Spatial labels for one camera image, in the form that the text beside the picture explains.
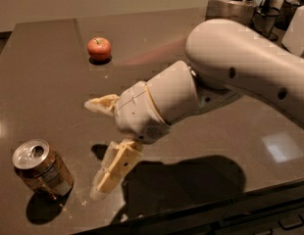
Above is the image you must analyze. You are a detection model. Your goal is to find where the steel snack dispenser base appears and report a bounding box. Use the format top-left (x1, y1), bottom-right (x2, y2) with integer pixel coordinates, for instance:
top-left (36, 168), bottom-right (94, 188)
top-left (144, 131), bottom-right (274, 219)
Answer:
top-left (205, 0), bottom-right (254, 25)

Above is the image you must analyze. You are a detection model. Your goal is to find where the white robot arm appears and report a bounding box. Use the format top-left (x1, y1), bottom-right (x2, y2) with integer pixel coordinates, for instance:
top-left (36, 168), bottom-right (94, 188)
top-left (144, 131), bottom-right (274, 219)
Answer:
top-left (84, 19), bottom-right (304, 200)

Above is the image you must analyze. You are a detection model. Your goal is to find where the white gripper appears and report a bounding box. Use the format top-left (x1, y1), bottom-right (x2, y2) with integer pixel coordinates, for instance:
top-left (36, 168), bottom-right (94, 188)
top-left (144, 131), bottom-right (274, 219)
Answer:
top-left (84, 81), bottom-right (170, 201)

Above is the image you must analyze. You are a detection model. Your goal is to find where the black drawer handle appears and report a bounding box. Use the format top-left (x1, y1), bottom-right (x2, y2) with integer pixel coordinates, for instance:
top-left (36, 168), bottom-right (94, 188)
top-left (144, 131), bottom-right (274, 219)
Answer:
top-left (278, 214), bottom-right (304, 231)

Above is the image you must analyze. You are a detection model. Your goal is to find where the orange soda can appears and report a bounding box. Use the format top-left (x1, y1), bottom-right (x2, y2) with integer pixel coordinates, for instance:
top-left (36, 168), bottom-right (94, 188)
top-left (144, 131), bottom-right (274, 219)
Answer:
top-left (12, 139), bottom-right (74, 196)

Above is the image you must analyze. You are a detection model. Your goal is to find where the black wire basket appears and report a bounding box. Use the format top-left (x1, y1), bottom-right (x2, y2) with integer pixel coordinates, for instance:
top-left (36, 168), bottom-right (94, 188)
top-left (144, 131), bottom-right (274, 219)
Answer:
top-left (250, 6), bottom-right (279, 41)

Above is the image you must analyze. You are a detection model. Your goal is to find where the red apple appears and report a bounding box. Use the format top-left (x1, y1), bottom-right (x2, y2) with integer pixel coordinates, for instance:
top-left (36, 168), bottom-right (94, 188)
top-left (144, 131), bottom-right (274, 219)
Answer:
top-left (87, 37), bottom-right (112, 62)

